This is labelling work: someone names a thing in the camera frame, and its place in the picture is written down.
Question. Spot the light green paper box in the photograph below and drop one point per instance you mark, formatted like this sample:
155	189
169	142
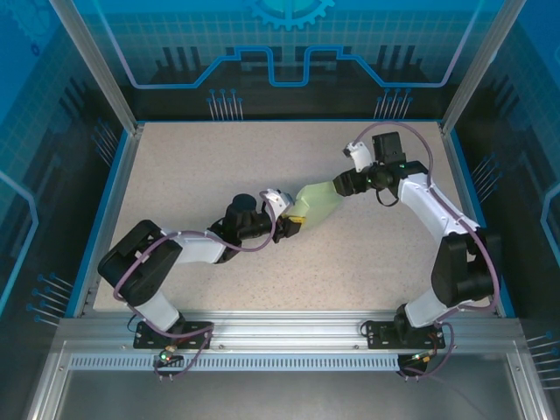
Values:
317	203

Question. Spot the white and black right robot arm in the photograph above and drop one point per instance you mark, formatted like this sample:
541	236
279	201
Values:
424	201

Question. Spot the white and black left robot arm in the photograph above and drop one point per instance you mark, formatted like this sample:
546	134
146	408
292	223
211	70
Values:
201	251

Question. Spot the blue table edge strip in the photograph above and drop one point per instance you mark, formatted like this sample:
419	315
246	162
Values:
109	184
468	175

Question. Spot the small connector board with LED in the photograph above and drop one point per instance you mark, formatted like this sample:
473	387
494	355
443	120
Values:
422	358
166	355

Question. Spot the aluminium lower tray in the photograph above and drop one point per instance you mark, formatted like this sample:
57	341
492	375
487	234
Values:
280	394

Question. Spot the aluminium frame rail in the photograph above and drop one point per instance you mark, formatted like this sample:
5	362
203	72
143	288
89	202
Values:
284	328

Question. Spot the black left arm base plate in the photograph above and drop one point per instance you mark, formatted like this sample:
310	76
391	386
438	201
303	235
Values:
197	337

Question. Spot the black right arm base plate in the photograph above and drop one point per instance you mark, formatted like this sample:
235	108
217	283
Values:
378	334

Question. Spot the aluminium corner post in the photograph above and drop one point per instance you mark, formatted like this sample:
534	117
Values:
100	65
477	65

